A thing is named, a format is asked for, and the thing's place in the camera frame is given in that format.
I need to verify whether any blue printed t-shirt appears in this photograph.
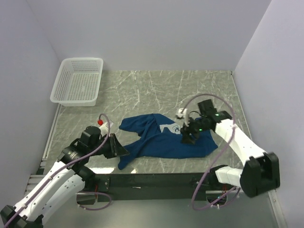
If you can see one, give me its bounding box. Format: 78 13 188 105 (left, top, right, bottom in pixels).
118 114 218 170

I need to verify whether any white plastic basket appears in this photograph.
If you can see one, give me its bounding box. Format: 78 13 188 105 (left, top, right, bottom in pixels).
50 57 104 107

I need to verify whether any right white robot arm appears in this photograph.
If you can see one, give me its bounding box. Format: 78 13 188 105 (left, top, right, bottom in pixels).
176 99 281 198

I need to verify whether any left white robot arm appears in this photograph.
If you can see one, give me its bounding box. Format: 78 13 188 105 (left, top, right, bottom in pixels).
0 126 129 228

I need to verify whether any black base beam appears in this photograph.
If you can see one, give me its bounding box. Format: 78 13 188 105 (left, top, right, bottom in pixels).
83 172 203 200

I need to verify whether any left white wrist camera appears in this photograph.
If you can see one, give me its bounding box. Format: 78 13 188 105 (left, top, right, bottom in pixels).
97 119 110 135

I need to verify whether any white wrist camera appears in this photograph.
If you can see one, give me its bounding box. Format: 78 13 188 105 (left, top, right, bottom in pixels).
97 119 110 135
175 108 193 127

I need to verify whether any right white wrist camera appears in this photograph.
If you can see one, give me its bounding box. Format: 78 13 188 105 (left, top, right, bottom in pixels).
175 108 193 127

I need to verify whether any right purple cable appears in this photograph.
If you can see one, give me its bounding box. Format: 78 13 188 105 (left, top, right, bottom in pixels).
184 94 240 211

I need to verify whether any aluminium frame rail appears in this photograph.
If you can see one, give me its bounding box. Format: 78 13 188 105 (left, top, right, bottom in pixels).
24 174 45 196

